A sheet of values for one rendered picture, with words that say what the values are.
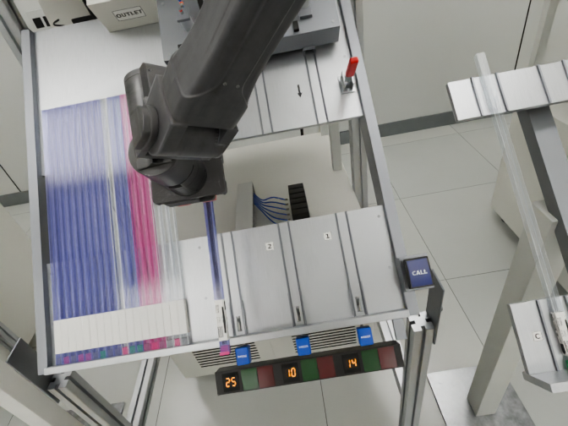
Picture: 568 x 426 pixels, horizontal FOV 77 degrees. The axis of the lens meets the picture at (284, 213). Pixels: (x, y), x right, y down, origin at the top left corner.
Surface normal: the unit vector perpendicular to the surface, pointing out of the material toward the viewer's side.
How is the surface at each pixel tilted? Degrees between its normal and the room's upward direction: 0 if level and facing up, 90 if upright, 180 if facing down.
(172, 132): 122
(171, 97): 64
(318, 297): 43
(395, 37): 90
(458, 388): 0
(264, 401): 0
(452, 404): 0
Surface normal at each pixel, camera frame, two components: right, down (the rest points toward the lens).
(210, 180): -0.08, -0.16
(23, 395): 0.98, -0.18
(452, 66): 0.07, 0.61
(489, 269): -0.17, -0.77
